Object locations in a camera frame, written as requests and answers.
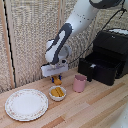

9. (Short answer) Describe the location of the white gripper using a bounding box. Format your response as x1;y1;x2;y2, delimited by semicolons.
40;61;70;84

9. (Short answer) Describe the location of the yellow striped food piece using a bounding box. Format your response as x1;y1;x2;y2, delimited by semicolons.
52;77;64;86

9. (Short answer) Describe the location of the black air fryer drawer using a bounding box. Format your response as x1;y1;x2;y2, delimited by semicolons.
77;56;118;87

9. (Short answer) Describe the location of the black air fryer body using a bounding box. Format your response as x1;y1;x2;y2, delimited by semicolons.
92;28;128;80

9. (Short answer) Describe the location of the yellow food in bowl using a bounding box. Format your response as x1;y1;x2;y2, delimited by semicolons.
50;87;66;98

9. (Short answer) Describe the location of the small white bowl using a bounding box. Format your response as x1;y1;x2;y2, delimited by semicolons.
48;85;68;102

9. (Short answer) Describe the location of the pink plastic cup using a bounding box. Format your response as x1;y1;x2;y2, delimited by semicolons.
72;74;88;94

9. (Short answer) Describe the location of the white floral rim plate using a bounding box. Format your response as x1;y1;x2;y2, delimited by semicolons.
4;88;50;122

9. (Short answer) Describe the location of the woven wicker folding screen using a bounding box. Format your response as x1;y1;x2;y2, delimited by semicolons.
0;0;128;94

